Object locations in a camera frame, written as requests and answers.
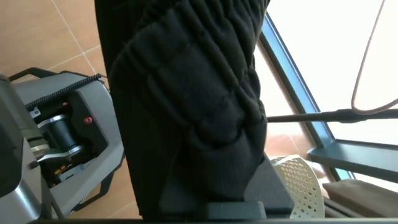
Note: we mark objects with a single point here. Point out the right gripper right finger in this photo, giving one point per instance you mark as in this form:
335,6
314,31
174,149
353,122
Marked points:
273,193

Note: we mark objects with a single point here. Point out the window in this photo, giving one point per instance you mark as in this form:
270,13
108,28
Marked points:
357,155

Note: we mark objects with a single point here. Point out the black clothes rack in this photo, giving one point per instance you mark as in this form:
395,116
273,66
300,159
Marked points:
342,115

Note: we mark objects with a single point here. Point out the pink clothes hanger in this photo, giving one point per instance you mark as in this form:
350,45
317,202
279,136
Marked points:
355,109

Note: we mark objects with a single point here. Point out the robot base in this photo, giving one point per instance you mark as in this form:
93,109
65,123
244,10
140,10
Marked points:
102,102

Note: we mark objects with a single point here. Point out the black shorts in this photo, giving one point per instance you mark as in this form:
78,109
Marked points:
186,93

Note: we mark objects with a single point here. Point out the white laundry basket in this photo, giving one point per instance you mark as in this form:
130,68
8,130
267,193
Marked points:
298,183

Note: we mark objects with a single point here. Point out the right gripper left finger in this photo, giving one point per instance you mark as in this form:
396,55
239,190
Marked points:
233,211

